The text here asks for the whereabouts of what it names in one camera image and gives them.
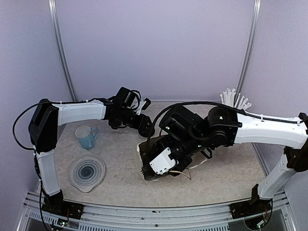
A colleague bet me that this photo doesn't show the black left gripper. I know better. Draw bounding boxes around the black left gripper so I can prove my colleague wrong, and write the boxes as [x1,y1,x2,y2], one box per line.
[118,106,154,131]

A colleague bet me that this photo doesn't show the cream paper bag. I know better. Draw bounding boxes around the cream paper bag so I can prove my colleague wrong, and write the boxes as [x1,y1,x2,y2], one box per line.
[134,141,208,181]

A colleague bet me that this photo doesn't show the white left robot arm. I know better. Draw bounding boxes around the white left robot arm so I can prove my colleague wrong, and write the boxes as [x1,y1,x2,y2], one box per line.
[28,87,152,214]

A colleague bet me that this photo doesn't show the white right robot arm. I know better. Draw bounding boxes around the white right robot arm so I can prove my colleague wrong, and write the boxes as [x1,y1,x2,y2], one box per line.
[140,103,308,214]

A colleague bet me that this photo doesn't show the blue glass cup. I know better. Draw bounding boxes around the blue glass cup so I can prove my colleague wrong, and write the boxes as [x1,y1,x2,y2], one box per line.
[75,126,99,151]

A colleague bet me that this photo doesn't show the wrapped white straws bundle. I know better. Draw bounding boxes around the wrapped white straws bundle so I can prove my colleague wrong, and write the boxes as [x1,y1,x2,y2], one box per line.
[219,88,252,111]

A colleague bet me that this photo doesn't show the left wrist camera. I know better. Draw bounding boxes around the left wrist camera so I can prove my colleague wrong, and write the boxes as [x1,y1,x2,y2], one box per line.
[135,98,151,115]

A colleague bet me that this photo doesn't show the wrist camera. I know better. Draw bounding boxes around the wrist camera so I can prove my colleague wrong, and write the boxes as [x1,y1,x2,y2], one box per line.
[141,147,178,180]
[135,98,151,115]

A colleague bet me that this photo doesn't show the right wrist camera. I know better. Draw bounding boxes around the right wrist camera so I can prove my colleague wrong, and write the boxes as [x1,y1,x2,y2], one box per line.
[141,147,178,180]

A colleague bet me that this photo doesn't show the aluminium front rail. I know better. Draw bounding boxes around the aluminium front rail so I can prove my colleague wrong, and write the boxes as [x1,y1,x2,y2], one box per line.
[23,190,296,231]

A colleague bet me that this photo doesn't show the left aluminium post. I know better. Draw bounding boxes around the left aluminium post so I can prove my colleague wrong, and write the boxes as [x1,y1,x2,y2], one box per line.
[48,0,77,101]

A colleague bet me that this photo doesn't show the aluminium post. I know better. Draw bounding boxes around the aluminium post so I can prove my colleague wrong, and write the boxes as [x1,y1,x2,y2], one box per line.
[48,0,77,101]
[237,0,262,93]

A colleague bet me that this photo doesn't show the right aluminium post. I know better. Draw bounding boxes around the right aluminium post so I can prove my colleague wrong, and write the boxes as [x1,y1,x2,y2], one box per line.
[237,0,262,93]

